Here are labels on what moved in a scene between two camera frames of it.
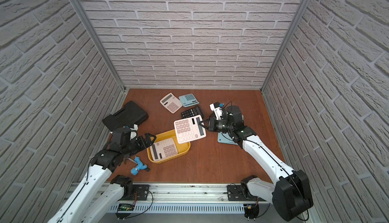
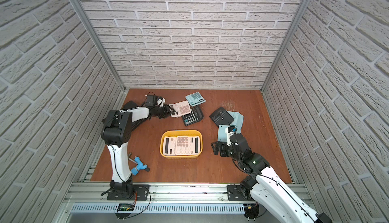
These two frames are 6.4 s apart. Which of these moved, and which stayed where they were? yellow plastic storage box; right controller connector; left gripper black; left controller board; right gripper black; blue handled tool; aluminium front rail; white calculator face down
Moved: left gripper black; yellow plastic storage box; right gripper black; white calculator face down
Stayed: blue handled tool; right controller connector; left controller board; aluminium front rail
